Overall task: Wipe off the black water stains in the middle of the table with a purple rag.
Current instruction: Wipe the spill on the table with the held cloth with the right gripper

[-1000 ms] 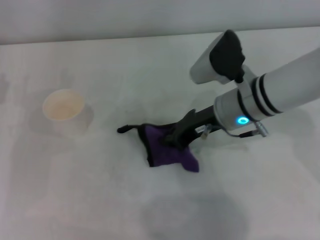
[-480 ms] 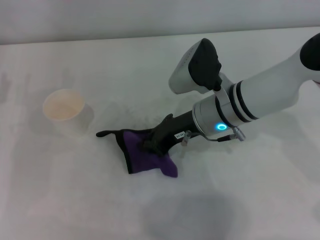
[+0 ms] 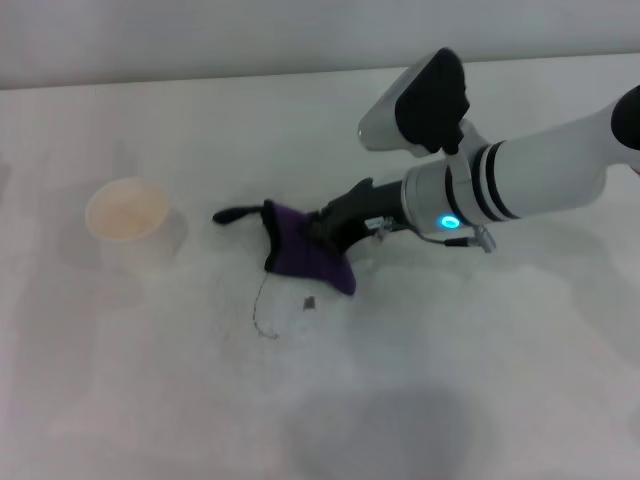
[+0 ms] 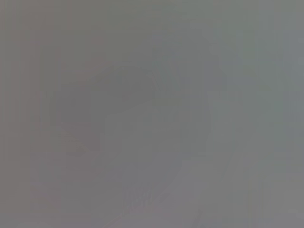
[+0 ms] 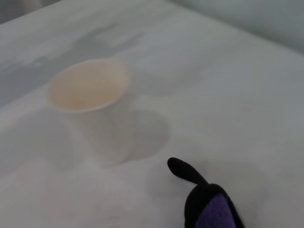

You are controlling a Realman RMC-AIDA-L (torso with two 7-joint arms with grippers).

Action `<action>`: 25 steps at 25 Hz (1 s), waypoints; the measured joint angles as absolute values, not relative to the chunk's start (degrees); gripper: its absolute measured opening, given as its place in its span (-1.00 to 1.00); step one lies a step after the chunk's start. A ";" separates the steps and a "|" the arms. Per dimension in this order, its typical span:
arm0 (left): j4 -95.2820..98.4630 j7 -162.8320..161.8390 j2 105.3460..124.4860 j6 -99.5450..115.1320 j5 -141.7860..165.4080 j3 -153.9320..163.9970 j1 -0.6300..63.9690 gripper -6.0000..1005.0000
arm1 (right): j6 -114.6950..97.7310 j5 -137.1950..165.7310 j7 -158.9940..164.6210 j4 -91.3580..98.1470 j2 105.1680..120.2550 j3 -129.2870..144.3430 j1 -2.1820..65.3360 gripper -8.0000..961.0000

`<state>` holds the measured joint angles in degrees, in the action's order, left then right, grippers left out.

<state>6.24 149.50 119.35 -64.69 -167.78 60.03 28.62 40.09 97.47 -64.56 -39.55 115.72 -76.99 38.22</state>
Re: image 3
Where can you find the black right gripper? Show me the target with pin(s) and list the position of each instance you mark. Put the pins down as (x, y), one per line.
(370, 205)

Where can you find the purple rag with black trim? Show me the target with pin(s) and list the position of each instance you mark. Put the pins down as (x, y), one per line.
(300, 252)

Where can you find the white paper cup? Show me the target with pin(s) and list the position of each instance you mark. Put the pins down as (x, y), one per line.
(125, 210)

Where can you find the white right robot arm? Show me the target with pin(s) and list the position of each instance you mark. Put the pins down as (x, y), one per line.
(525, 180)

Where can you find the black water stain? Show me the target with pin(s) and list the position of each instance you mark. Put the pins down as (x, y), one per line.
(309, 303)

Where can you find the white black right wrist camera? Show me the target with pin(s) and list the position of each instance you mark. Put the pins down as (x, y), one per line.
(420, 105)

